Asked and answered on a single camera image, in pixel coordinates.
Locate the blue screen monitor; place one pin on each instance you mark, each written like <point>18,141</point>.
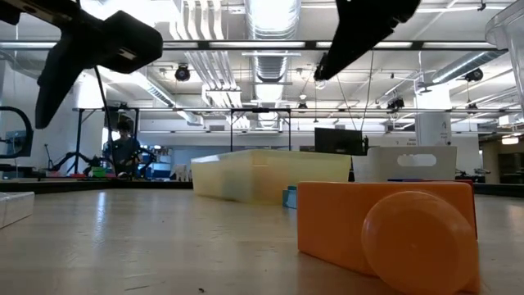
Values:
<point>16,141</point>

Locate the person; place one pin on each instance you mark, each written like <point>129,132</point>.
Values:
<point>123,149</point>

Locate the white plastic bin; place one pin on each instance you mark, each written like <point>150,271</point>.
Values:
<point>380,172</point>

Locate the black rack frame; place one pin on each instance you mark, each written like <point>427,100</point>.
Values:
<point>78,135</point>
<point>231,135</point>

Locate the black ceiling spotlight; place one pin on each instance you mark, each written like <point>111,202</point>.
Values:
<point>395,103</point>
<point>302,106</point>
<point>182,73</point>
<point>474,74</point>

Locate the orange brick with round disc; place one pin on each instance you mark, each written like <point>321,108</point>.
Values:
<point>335,221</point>

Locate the silver ventilation duct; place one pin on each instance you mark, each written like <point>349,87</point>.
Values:
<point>272,24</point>
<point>462,65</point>

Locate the glowing rectangular lamp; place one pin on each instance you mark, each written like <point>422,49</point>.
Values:
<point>510,140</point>

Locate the black metal frame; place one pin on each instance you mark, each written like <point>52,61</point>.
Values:
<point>82,186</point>

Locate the white pillar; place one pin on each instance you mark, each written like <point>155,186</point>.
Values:
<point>433,127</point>

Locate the clear plastic container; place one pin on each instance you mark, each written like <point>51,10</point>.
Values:
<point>511,24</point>

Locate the blue square toy brick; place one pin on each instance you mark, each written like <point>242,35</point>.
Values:
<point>289,198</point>

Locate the yellow translucent plastic bin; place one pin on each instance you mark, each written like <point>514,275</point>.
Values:
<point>266,176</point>

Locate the green cup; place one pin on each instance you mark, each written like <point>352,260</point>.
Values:
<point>99,172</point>

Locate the black overhead beam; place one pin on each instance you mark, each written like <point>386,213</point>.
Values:
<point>245,46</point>

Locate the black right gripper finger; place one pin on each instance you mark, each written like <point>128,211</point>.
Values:
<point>360,24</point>

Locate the blue oval toy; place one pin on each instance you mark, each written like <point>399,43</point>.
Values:
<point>399,179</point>

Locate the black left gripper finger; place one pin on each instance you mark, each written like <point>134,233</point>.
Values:
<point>123,41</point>

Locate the black monitor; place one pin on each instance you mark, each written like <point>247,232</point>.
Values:
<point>337,143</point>

